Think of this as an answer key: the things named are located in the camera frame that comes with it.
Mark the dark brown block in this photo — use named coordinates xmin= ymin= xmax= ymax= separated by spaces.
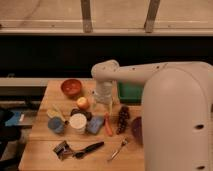
xmin=70 ymin=108 xmax=92 ymax=121

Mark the dark red grape bunch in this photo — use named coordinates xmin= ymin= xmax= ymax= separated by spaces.
xmin=116 ymin=105 xmax=130 ymax=135

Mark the orange carrot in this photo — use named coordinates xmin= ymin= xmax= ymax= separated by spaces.
xmin=104 ymin=113 xmax=113 ymax=136

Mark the black handled spoon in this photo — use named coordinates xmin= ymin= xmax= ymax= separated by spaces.
xmin=74 ymin=141 xmax=104 ymax=159

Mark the white plastic cup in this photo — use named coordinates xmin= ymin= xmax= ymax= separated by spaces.
xmin=69 ymin=113 xmax=87 ymax=134

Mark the black metal clip tool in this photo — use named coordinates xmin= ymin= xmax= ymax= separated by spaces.
xmin=53 ymin=141 xmax=74 ymax=161

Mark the purple bowl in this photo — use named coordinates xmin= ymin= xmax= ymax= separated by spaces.
xmin=131 ymin=117 xmax=143 ymax=145

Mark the red yellow apple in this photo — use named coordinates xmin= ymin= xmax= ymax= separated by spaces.
xmin=76 ymin=97 xmax=90 ymax=110

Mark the green plastic tray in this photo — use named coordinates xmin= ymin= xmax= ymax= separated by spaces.
xmin=117 ymin=82 xmax=143 ymax=103

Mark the metal fork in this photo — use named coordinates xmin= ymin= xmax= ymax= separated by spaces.
xmin=107 ymin=138 xmax=130 ymax=162

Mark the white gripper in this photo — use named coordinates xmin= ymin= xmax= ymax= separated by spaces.
xmin=93 ymin=81 xmax=114 ymax=116

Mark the red bowl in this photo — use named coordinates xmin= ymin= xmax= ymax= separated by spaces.
xmin=61 ymin=79 xmax=82 ymax=97

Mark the yellow banana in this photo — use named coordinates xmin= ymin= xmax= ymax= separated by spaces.
xmin=46 ymin=105 xmax=66 ymax=122

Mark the blue plastic cup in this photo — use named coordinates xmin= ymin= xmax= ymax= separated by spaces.
xmin=48 ymin=117 xmax=64 ymax=134

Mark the black chair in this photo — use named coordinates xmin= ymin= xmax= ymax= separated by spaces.
xmin=0 ymin=107 xmax=21 ymax=171

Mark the blue sponge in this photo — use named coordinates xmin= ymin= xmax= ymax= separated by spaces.
xmin=86 ymin=116 xmax=104 ymax=135

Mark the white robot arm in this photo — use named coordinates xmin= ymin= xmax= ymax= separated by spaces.
xmin=91 ymin=60 xmax=213 ymax=171

